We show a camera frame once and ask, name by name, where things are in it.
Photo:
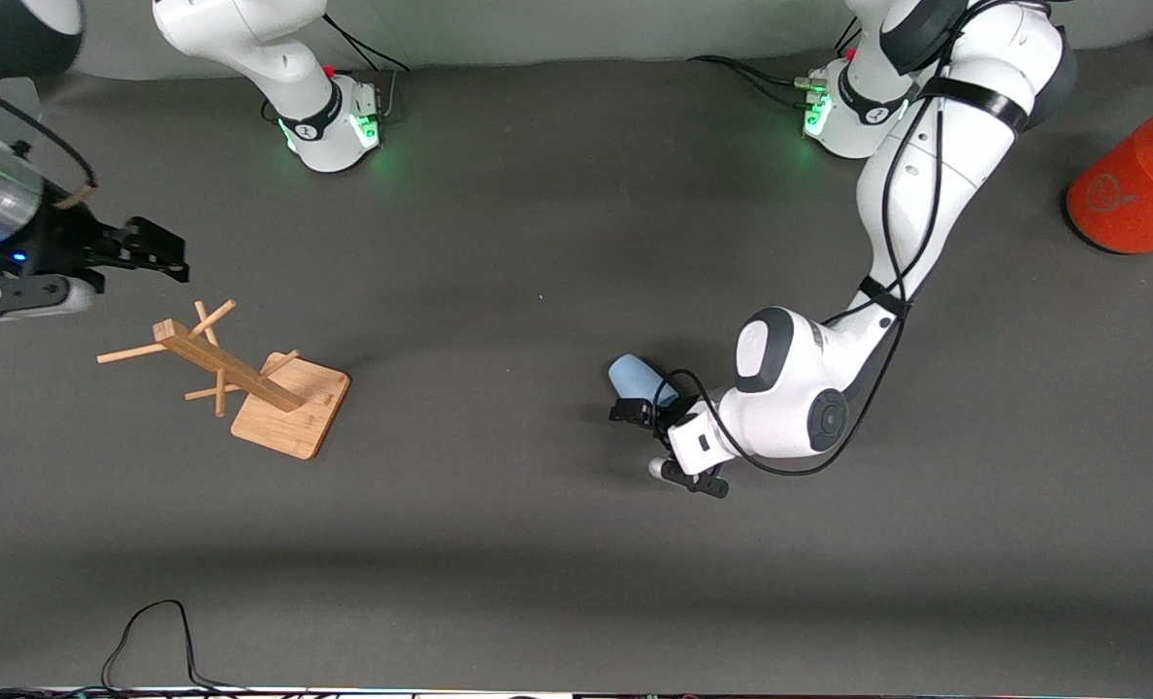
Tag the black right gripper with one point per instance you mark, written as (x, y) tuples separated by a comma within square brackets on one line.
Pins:
[(55, 244)]

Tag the wooden mug tree stand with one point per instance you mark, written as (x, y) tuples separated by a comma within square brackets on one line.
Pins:
[(290, 413)]

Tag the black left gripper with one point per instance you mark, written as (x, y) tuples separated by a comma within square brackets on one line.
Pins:
[(656, 414)]

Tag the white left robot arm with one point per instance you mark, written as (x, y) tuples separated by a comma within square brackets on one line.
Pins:
[(926, 165)]

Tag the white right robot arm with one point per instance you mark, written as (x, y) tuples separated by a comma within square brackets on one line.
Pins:
[(266, 49)]

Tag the orange cylindrical container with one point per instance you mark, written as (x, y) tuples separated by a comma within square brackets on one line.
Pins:
[(1135, 199)]

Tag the light blue cup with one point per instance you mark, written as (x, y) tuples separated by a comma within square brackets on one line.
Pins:
[(635, 377)]

